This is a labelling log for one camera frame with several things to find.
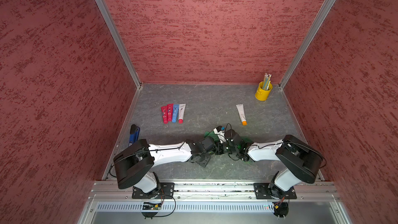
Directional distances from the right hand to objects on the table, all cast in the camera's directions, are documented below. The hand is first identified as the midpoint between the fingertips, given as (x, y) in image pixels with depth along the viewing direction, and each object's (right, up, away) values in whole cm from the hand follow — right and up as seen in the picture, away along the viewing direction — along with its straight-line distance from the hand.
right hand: (208, 151), depth 86 cm
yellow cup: (+38, +33, +21) cm, 55 cm away
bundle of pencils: (+41, +42, +20) cm, 62 cm away
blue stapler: (-45, +9, +6) cm, 46 cm away
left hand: (-4, -5, -2) cm, 6 cm away
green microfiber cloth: (+2, +9, -2) cm, 10 cm away
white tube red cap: (-18, +23, +20) cm, 36 cm away
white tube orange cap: (+23, +22, +19) cm, 37 cm away
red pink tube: (-26, +21, +18) cm, 38 cm away
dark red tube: (-30, +20, +17) cm, 40 cm away
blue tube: (-23, +23, +21) cm, 38 cm away
